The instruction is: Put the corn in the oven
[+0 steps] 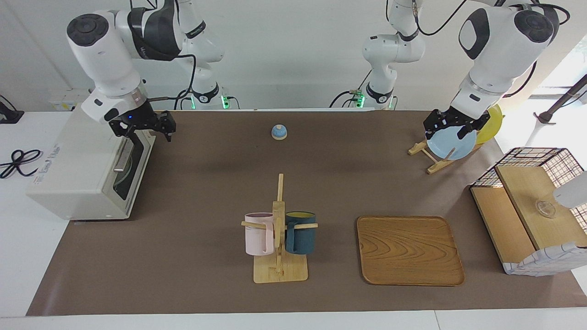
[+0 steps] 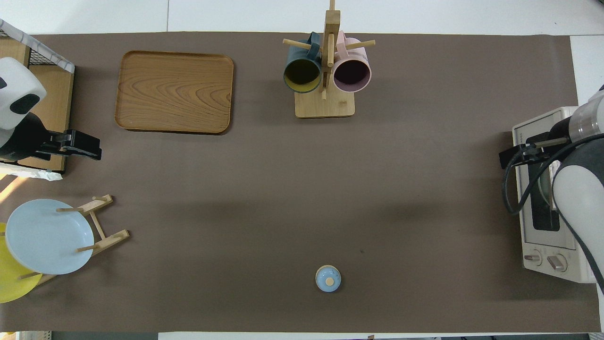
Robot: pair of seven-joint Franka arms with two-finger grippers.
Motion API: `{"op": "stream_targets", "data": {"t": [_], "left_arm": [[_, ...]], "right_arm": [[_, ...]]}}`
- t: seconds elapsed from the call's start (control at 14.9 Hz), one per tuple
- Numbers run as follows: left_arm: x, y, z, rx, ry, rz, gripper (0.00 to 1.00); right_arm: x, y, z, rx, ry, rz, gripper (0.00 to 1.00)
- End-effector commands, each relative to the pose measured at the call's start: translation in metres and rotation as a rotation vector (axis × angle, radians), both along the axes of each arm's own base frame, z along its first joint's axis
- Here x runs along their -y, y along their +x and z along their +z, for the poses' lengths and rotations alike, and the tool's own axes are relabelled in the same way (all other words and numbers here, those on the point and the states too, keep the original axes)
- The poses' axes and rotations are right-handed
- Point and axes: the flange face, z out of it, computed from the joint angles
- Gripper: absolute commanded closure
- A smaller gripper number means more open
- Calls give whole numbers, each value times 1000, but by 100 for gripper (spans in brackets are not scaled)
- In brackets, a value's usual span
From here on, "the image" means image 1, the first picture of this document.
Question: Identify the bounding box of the white toaster oven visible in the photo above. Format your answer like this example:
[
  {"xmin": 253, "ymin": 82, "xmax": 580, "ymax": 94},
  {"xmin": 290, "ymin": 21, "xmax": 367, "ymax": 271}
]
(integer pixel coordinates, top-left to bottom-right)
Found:
[{"xmin": 26, "ymin": 102, "xmax": 156, "ymax": 221}]

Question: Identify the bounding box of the light blue plate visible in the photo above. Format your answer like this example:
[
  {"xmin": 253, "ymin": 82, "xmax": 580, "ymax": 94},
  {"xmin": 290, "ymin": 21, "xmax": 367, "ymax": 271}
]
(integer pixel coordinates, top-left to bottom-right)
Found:
[{"xmin": 426, "ymin": 125, "xmax": 477, "ymax": 161}]

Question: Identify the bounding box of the yellow plate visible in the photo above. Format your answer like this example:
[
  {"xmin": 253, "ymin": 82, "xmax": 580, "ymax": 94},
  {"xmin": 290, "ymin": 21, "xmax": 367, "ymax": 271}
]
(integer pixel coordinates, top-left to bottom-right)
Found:
[{"xmin": 475, "ymin": 103, "xmax": 504, "ymax": 145}]

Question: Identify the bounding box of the wooden plate rack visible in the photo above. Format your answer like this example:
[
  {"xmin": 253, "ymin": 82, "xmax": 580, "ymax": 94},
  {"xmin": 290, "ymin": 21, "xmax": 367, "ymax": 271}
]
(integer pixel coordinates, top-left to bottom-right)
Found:
[{"xmin": 408, "ymin": 140, "xmax": 482, "ymax": 175}]

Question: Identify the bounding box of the white power strip box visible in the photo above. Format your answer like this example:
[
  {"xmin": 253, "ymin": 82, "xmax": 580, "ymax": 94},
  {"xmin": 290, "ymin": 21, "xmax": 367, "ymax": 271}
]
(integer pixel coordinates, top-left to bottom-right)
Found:
[{"xmin": 50, "ymin": 88, "xmax": 92, "ymax": 112}]

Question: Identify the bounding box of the black stand pole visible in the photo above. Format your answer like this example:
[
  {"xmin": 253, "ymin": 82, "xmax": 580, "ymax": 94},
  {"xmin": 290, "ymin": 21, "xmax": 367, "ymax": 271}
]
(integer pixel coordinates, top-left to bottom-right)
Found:
[{"xmin": 533, "ymin": 73, "xmax": 587, "ymax": 124}]

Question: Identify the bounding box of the small clear glass dish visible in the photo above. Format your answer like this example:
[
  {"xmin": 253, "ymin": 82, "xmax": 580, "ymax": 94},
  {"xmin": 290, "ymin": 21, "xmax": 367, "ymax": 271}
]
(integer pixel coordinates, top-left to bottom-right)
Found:
[{"xmin": 535, "ymin": 199, "xmax": 556, "ymax": 218}]

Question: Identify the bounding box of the wooden serving tray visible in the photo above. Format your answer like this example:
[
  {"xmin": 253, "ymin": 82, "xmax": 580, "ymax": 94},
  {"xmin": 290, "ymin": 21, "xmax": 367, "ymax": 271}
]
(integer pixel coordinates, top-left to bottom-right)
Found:
[{"xmin": 356, "ymin": 215, "xmax": 465, "ymax": 287}]

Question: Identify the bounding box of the white rounded device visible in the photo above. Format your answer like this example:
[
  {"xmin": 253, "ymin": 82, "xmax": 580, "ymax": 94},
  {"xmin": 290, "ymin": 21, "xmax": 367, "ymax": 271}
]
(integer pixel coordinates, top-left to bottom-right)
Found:
[{"xmin": 553, "ymin": 171, "xmax": 587, "ymax": 209}]

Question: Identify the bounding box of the brown table mat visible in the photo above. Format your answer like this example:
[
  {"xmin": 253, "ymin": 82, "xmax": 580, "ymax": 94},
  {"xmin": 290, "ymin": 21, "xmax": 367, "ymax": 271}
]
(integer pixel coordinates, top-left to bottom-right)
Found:
[{"xmin": 25, "ymin": 110, "xmax": 587, "ymax": 317}]

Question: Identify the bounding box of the pink mug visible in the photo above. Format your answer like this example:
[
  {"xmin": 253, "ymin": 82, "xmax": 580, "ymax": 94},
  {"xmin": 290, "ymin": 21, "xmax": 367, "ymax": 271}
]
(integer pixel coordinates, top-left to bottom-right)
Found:
[{"xmin": 244, "ymin": 212, "xmax": 276, "ymax": 256}]

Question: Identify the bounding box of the dark teal mug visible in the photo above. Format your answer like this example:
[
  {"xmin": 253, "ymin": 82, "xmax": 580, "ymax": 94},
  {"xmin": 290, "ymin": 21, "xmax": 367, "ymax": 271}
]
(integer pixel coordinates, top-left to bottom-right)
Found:
[{"xmin": 284, "ymin": 211, "xmax": 316, "ymax": 255}]

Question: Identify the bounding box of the wooden mug rack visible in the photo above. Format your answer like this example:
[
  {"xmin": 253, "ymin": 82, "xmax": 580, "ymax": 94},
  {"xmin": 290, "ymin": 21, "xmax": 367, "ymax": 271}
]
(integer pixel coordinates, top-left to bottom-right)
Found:
[{"xmin": 241, "ymin": 173, "xmax": 319, "ymax": 284}]

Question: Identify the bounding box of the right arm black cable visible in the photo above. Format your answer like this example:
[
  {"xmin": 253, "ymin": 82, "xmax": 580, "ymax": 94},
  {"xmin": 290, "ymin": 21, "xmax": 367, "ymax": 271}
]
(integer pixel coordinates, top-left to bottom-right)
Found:
[{"xmin": 128, "ymin": 0, "xmax": 198, "ymax": 110}]

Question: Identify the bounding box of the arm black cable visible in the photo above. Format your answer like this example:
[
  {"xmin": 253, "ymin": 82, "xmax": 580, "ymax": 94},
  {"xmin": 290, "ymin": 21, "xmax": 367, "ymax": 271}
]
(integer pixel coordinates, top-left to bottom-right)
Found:
[
  {"xmin": 128, "ymin": 0, "xmax": 198, "ymax": 110},
  {"xmin": 415, "ymin": 0, "xmax": 571, "ymax": 99}
]

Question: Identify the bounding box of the wire and wood shelf basket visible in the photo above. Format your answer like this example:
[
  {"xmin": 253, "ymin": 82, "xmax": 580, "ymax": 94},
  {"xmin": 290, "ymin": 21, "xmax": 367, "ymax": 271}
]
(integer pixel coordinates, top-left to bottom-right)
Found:
[{"xmin": 470, "ymin": 147, "xmax": 587, "ymax": 276}]

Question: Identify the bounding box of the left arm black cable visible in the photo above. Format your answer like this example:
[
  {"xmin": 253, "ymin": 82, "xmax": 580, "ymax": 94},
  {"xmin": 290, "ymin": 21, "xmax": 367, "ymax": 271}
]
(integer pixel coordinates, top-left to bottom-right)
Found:
[{"xmin": 415, "ymin": 0, "xmax": 571, "ymax": 99}]

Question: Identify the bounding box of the black base cable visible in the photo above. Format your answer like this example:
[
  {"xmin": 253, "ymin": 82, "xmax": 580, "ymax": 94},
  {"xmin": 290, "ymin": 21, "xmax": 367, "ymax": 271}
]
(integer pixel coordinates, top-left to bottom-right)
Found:
[{"xmin": 329, "ymin": 69, "xmax": 373, "ymax": 109}]

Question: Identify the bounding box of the coiled black cable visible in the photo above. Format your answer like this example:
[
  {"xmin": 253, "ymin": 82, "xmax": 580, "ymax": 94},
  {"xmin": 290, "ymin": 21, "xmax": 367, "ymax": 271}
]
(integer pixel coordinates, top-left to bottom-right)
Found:
[{"xmin": 0, "ymin": 149, "xmax": 43, "ymax": 179}]

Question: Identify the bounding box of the black clamp mount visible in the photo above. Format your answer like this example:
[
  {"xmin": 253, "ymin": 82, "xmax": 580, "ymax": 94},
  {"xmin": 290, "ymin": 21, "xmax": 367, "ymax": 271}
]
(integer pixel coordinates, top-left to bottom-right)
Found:
[{"xmin": 0, "ymin": 95, "xmax": 24, "ymax": 124}]

